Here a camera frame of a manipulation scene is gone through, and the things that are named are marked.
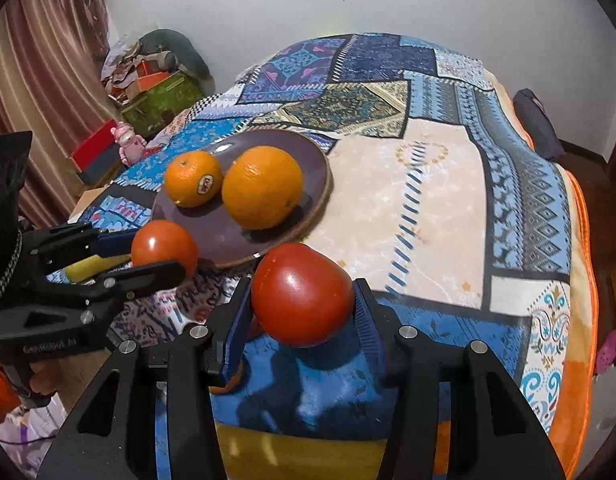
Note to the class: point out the dark fabric bag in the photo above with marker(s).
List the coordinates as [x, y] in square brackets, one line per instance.
[538, 125]

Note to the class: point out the brown cardboard piece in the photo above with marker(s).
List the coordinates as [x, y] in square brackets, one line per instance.
[88, 202]

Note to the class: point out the pink toy figure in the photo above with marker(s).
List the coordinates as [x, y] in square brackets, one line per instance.
[130, 142]

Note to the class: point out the yellow sugarcane piece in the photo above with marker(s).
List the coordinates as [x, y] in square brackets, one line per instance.
[88, 267]

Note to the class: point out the green patterned box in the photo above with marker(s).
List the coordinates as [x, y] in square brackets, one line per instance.
[163, 102]

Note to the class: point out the large red tomato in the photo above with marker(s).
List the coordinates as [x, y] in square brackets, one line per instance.
[303, 295]

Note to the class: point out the red box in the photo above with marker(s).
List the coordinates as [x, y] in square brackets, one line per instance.
[93, 142]

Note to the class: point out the dark grey box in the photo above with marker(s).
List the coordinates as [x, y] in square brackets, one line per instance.
[103, 165]

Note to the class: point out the grey plush cushion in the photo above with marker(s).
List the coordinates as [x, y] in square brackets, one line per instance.
[180, 50]

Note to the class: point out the large orange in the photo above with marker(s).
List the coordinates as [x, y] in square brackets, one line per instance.
[262, 187]

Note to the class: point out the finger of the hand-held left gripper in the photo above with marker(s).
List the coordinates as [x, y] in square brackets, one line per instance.
[148, 275]
[115, 243]

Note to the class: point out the small orange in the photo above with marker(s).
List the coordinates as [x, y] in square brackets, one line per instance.
[163, 245]

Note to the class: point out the orange with sticker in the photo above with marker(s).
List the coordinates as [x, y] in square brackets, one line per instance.
[190, 177]

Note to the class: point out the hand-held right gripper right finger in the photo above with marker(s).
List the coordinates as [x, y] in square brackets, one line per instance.
[368, 322]

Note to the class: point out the patchwork printed blanket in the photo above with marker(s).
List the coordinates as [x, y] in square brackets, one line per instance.
[438, 185]

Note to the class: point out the pink slipper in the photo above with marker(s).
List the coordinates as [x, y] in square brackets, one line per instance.
[608, 352]

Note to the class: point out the brown round plate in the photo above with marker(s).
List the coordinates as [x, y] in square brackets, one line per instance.
[223, 237]

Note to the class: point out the pile of papers and boxes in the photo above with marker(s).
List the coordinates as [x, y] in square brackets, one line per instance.
[128, 67]

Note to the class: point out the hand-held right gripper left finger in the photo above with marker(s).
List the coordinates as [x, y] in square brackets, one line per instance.
[236, 325]

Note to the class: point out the striped brown curtain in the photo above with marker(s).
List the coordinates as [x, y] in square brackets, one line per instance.
[38, 85]

